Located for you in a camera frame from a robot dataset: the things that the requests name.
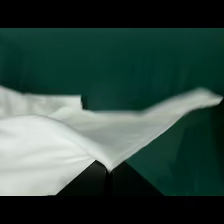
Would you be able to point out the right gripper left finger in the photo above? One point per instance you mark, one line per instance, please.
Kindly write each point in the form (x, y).
(90, 183)

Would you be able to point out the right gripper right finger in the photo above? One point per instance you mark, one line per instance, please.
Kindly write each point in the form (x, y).
(133, 183)

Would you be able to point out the white T-shirt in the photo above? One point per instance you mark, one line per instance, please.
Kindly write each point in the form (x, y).
(50, 150)

